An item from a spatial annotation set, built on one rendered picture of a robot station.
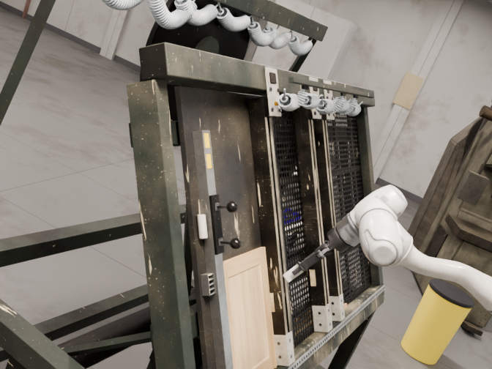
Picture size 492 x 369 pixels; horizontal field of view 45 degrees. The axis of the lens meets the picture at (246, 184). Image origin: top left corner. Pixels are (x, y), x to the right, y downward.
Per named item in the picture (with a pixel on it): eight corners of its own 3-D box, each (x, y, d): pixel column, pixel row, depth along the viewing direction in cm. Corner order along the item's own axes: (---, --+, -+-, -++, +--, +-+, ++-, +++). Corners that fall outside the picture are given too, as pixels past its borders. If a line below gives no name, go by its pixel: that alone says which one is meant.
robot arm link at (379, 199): (346, 203, 179) (348, 224, 168) (387, 172, 174) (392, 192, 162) (370, 228, 182) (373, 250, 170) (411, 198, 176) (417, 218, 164)
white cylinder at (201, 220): (195, 215, 198) (197, 239, 198) (202, 214, 196) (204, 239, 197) (199, 214, 200) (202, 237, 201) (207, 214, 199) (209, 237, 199)
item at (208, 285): (202, 296, 198) (209, 296, 197) (200, 274, 198) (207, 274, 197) (208, 293, 202) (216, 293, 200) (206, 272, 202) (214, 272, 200)
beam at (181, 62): (140, 81, 177) (168, 75, 172) (137, 47, 177) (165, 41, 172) (359, 108, 372) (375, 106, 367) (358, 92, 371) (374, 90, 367)
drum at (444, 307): (438, 352, 532) (471, 293, 515) (441, 374, 495) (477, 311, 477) (397, 332, 538) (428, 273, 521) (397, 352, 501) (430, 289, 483)
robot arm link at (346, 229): (346, 214, 172) (330, 227, 174) (366, 240, 171) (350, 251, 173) (352, 209, 181) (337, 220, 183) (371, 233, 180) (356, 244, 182)
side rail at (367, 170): (362, 285, 371) (380, 285, 366) (346, 109, 367) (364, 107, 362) (366, 282, 378) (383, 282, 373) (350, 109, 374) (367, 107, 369)
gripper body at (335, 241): (339, 222, 182) (316, 239, 186) (333, 228, 175) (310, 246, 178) (354, 241, 182) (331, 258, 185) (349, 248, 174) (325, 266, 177)
